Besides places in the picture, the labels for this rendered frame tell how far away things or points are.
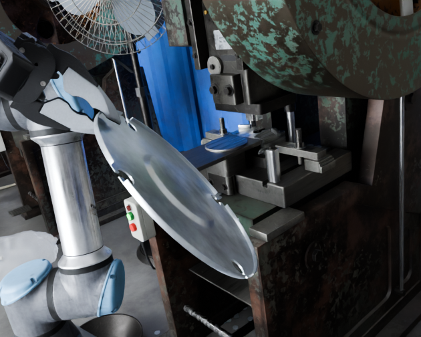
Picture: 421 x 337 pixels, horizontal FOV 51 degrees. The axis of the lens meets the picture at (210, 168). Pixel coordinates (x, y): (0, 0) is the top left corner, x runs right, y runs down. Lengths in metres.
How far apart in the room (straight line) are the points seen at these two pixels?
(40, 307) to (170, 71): 2.83
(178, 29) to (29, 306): 0.81
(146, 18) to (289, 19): 1.27
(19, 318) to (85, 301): 0.15
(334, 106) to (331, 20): 0.60
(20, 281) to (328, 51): 0.76
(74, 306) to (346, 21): 0.77
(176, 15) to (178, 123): 2.47
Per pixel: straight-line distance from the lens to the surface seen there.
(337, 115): 1.36
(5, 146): 3.06
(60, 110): 0.57
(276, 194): 1.15
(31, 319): 1.06
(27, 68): 0.48
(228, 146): 1.22
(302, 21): 0.73
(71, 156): 0.94
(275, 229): 1.07
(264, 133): 1.32
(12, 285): 1.04
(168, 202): 0.52
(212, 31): 1.27
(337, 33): 0.80
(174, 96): 3.68
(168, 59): 3.64
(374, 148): 1.38
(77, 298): 1.00
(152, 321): 1.91
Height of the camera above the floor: 1.16
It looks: 20 degrees down
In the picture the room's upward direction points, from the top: 9 degrees counter-clockwise
